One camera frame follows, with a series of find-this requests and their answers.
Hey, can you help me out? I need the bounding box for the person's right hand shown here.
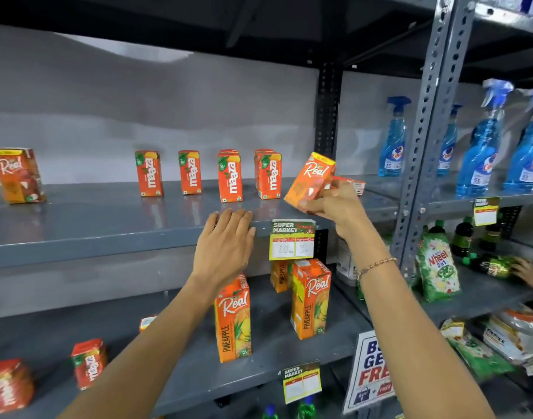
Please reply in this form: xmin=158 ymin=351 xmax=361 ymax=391
xmin=299 ymin=181 xmax=372 ymax=242

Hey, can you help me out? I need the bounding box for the person's left hand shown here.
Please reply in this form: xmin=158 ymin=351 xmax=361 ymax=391
xmin=191 ymin=208 xmax=257 ymax=298

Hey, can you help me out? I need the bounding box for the person's right forearm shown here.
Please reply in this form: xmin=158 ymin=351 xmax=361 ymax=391
xmin=336 ymin=222 xmax=497 ymax=419

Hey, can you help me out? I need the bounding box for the person's left forearm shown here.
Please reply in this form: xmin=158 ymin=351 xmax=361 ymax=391
xmin=57 ymin=275 xmax=225 ymax=419

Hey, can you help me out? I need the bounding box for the green yellow price tag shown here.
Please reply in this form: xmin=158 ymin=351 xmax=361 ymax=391
xmin=282 ymin=361 xmax=323 ymax=405
xmin=473 ymin=196 xmax=501 ymax=227
xmin=269 ymin=219 xmax=316 ymax=262

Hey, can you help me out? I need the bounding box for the small orange mango drink carton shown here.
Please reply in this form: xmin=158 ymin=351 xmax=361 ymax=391
xmin=217 ymin=149 xmax=244 ymax=204
xmin=178 ymin=150 xmax=203 ymax=196
xmin=134 ymin=150 xmax=165 ymax=198
xmin=0 ymin=358 xmax=35 ymax=415
xmin=257 ymin=152 xmax=283 ymax=200
xmin=70 ymin=338 xmax=109 ymax=391
xmin=254 ymin=148 xmax=275 ymax=190

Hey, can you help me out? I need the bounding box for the orange pineapple juice carton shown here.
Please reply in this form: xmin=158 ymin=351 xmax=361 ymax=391
xmin=270 ymin=260 xmax=294 ymax=294
xmin=290 ymin=258 xmax=332 ymax=341
xmin=214 ymin=275 xmax=253 ymax=364

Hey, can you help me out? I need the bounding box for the red white lying carton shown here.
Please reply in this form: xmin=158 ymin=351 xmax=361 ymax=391
xmin=332 ymin=176 xmax=367 ymax=197

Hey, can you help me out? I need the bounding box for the white box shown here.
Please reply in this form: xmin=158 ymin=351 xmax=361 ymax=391
xmin=336 ymin=237 xmax=360 ymax=287

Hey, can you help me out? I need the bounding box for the blue spray cleaner bottle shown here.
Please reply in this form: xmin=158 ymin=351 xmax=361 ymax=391
xmin=455 ymin=78 xmax=515 ymax=197
xmin=378 ymin=96 xmax=412 ymax=178
xmin=436 ymin=104 xmax=463 ymax=177
xmin=503 ymin=87 xmax=533 ymax=192

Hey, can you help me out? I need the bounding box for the grey metal shelf rack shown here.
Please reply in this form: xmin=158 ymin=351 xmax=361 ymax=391
xmin=336 ymin=0 xmax=533 ymax=419
xmin=0 ymin=0 xmax=402 ymax=419

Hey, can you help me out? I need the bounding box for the green detergent powder packet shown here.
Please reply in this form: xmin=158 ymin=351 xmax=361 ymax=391
xmin=416 ymin=233 xmax=462 ymax=304

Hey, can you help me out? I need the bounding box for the white promotional sign card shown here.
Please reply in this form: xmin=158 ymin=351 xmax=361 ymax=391
xmin=342 ymin=330 xmax=396 ymax=415

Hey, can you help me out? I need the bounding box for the large red juice carton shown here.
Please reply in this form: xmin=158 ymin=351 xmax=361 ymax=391
xmin=0 ymin=147 xmax=47 ymax=205

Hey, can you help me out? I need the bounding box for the green plastic packet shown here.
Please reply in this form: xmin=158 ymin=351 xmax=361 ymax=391
xmin=440 ymin=318 xmax=517 ymax=381

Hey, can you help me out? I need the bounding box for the white orange plastic packet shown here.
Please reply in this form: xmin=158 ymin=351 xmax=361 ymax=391
xmin=482 ymin=309 xmax=533 ymax=377

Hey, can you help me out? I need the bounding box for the beaded bracelet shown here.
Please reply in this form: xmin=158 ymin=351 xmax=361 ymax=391
xmin=357 ymin=257 xmax=398 ymax=284

